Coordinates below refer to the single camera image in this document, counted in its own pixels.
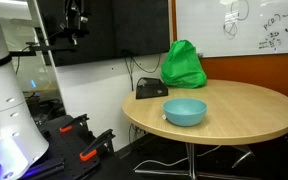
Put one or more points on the round wooden table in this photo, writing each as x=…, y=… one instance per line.
x=244, y=110

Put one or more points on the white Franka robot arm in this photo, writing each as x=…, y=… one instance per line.
x=4, y=110

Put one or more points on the black slanted box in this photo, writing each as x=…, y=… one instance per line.
x=150, y=89

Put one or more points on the whiteboard with writing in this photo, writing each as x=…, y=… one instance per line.
x=240, y=23

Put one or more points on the white marker with blue cap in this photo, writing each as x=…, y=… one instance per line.
x=164, y=117

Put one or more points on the light blue plastic bowl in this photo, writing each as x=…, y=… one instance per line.
x=184, y=111

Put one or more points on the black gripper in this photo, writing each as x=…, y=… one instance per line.
x=73, y=11

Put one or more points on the green fabric bag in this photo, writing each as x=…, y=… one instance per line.
x=182, y=68

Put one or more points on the black stereo camera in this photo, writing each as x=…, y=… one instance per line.
x=71, y=32

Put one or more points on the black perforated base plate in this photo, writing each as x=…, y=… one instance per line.
x=74, y=153

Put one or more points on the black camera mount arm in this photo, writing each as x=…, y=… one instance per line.
x=44, y=49

